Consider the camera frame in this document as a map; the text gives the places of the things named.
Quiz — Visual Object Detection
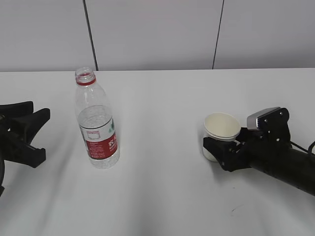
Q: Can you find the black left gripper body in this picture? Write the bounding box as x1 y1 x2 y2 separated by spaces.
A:
0 115 25 195

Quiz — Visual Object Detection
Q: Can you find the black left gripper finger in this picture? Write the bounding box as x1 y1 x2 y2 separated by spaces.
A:
0 101 33 123
9 107 51 169

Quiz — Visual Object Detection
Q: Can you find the clear plastic water bottle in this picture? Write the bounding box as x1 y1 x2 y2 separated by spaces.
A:
75 67 120 169

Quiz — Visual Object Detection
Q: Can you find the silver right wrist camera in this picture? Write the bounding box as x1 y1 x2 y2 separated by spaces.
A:
247 107 291 141

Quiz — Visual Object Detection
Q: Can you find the white paper cup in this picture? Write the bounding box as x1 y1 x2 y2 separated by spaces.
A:
202 112 241 162

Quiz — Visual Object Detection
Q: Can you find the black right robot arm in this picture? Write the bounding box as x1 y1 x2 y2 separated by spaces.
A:
203 127 315 195

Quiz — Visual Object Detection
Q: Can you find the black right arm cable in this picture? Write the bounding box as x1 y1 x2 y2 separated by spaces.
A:
287 140 315 155

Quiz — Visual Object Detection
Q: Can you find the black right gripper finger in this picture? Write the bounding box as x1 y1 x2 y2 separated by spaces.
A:
236 127 256 143
203 137 244 171

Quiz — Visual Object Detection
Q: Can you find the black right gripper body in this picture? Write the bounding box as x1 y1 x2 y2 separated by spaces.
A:
228 127 296 173

